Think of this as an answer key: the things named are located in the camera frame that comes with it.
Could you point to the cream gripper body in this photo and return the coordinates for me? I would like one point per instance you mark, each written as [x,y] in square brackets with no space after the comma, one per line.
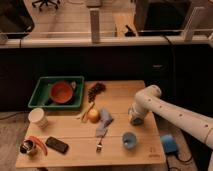
[131,114]

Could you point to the blue sponge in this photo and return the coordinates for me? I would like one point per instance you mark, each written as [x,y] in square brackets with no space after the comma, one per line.
[136,121]

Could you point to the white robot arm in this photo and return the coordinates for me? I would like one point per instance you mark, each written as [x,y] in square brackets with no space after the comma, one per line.
[195,124]

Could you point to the blue cloth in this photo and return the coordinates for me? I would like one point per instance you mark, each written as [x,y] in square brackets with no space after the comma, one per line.
[106,120]

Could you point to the blue cup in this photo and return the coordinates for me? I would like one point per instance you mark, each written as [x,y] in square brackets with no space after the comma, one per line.
[129,140]

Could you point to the bunch of dark grapes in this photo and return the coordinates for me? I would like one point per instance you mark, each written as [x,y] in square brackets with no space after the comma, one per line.
[95,90]

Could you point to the metal fork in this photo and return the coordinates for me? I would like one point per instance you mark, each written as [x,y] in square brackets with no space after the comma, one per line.
[99,145]

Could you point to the banana peel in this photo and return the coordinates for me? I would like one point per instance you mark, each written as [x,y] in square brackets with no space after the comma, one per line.
[83,114]

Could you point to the blue box on floor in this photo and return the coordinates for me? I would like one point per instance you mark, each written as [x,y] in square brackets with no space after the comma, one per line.
[169,144]

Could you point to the small object in bin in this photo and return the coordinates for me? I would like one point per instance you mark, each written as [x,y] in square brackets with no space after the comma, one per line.
[73,85]

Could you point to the orange bowl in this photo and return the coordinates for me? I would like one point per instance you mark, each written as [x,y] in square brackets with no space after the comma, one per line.
[61,92]

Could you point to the black phone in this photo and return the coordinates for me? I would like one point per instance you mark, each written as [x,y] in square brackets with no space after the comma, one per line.
[57,145]

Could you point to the green plastic bin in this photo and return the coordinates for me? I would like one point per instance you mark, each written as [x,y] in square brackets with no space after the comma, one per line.
[41,98]

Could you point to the white paper cup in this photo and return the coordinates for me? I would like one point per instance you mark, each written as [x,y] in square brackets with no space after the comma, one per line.
[37,116]

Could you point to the black monitor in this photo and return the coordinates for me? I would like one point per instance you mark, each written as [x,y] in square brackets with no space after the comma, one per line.
[160,14]

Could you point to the small metal cup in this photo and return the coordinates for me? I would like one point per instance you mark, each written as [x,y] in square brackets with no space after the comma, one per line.
[28,147]

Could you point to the black office chair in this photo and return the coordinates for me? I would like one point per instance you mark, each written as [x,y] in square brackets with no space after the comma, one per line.
[45,2]

